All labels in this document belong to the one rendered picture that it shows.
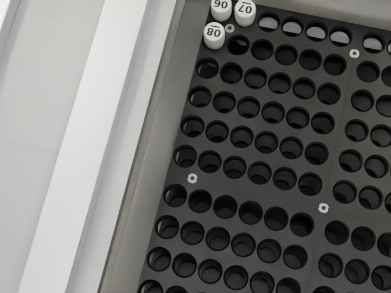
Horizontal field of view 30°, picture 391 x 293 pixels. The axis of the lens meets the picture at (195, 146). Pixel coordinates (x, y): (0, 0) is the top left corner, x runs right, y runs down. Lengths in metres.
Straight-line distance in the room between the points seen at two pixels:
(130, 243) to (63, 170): 0.12
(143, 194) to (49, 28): 0.13
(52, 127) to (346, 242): 0.17
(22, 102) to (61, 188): 0.06
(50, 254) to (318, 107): 0.17
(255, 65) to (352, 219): 0.10
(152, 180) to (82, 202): 0.13
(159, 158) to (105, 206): 0.12
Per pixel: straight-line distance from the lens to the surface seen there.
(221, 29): 0.42
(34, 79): 0.39
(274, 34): 0.43
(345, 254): 0.40
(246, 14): 0.42
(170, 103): 0.49
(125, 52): 0.37
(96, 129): 0.36
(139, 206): 0.47
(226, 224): 0.40
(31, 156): 0.37
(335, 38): 0.49
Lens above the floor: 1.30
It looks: 75 degrees down
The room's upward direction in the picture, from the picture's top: 10 degrees counter-clockwise
